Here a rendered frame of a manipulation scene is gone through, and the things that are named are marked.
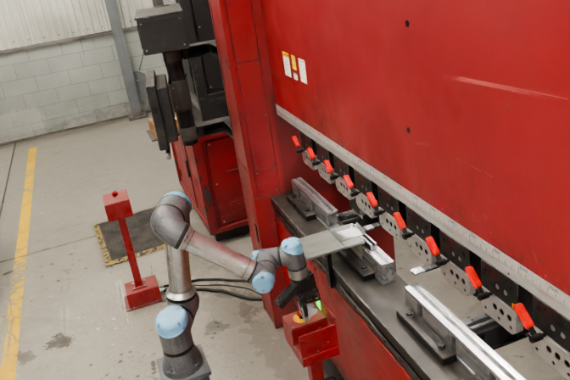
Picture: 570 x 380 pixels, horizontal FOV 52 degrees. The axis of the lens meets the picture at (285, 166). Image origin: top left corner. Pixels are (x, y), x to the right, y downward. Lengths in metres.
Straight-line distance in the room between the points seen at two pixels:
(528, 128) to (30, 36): 8.09
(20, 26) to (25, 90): 0.88
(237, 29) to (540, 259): 2.02
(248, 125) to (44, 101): 6.25
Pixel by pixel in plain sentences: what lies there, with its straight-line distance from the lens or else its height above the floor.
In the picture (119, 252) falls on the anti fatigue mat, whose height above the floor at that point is 0.02.
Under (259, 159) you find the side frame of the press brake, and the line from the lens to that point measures 3.22.
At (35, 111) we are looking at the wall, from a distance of 9.19.
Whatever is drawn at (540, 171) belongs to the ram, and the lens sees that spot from 1.41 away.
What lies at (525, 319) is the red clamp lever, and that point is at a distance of 1.58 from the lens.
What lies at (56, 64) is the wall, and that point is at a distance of 9.06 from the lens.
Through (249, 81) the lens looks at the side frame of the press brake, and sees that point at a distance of 3.10.
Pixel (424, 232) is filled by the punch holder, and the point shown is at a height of 1.29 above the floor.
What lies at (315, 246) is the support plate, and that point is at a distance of 2.50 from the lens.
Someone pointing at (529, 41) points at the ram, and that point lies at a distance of 1.36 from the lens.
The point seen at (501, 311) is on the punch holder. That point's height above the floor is 1.22.
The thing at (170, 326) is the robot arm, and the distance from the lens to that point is 2.22.
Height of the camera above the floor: 2.23
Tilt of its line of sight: 21 degrees down
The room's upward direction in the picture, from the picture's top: 8 degrees counter-clockwise
